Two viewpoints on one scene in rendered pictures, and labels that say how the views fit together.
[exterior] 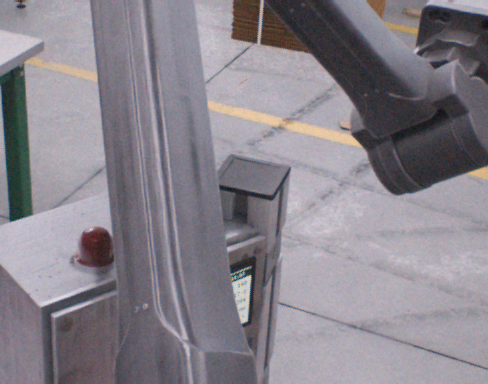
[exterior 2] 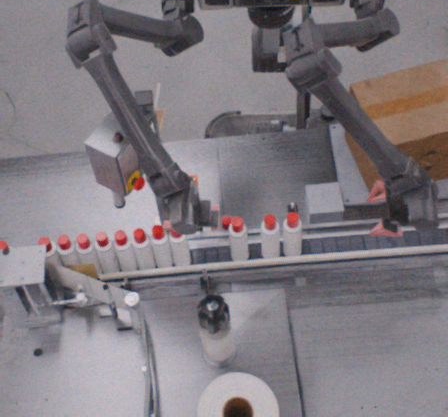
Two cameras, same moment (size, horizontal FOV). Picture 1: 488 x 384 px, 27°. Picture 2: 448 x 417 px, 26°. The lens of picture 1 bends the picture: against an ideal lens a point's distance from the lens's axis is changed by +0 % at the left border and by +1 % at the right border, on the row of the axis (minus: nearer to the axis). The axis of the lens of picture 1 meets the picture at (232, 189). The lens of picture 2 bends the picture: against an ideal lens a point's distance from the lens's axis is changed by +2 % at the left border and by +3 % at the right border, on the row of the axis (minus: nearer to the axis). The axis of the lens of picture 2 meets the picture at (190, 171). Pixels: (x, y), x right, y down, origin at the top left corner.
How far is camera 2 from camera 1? 175 cm
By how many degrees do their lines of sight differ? 28
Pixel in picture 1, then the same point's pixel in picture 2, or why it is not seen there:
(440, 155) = (184, 46)
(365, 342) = not seen: outside the picture
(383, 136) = (165, 46)
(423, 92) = (174, 34)
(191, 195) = (143, 126)
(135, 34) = (115, 95)
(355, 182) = not seen: outside the picture
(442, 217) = not seen: outside the picture
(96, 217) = (109, 124)
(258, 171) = (144, 95)
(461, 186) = not seen: outside the picture
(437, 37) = not seen: outside the picture
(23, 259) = (101, 146)
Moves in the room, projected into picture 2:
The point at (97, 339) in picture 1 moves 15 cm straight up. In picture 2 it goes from (126, 156) to (118, 121)
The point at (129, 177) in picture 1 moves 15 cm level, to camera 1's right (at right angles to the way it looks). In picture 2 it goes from (128, 128) to (188, 107)
